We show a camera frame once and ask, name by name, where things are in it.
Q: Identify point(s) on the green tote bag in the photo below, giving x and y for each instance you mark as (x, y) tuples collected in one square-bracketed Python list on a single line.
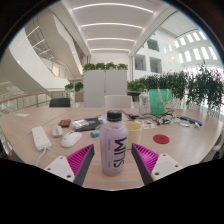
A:
[(160, 100)]

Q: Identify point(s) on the white paper sheet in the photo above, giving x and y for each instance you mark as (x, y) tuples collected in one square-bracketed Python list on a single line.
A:
[(22, 115)]

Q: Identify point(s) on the white computer mouse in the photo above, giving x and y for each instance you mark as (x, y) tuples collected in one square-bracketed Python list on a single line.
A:
[(71, 139)]

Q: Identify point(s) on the glass railing with wooden handrail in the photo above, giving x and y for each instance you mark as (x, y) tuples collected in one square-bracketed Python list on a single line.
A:
[(26, 100)]

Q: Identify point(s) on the white blister pack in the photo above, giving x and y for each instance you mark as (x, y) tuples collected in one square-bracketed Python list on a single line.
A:
[(80, 124)]

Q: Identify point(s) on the small white grey charger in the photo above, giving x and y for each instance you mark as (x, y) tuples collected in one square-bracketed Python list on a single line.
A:
[(57, 131)]

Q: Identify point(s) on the white cabinet with plants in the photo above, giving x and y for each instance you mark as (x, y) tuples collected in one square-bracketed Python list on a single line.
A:
[(105, 88)]

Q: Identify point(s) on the white chair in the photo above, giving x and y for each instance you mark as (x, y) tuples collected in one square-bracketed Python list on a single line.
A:
[(118, 101)]

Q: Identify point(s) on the flat round red coaster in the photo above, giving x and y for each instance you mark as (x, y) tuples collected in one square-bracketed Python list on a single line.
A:
[(161, 139)]

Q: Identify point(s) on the row of green hedge plants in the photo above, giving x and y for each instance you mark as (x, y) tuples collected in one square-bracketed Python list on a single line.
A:
[(186, 85)]

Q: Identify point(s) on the colourful sticker sheet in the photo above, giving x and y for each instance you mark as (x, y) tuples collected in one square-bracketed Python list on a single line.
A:
[(146, 124)]

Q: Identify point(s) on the brown planter with plants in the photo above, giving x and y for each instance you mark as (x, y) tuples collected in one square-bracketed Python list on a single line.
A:
[(75, 90)]

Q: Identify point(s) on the small red black box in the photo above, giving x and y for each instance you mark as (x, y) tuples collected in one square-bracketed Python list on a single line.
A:
[(65, 123)]

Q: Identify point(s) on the cream yellow mug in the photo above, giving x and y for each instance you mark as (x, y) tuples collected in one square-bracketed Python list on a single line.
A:
[(135, 133)]

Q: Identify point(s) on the white plastic packet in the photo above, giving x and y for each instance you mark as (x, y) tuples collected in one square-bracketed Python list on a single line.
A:
[(185, 123)]

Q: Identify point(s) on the dark blue flat case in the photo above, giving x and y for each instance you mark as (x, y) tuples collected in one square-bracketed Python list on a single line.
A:
[(190, 120)]

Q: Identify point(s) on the purple drink bottle black cap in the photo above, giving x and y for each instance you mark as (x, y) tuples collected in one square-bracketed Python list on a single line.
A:
[(114, 146)]

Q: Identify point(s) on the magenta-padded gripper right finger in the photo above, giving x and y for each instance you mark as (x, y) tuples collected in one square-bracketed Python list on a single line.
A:
[(165, 166)]

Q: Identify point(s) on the small clear packet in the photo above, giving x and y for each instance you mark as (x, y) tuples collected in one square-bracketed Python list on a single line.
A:
[(197, 125)]

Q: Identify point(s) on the black chair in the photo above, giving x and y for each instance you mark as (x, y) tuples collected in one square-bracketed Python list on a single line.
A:
[(60, 102)]

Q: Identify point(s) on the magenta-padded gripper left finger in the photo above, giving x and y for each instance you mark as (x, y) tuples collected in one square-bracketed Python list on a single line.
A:
[(61, 166)]

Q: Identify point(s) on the small blue stick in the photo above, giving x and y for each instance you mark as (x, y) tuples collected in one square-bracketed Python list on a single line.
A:
[(95, 134)]

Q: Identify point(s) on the clear plastic shaker bottle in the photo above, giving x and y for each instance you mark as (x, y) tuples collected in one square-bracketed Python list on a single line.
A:
[(144, 103)]

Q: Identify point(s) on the ceiling light strips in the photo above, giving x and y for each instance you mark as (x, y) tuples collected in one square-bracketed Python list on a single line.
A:
[(111, 24)]

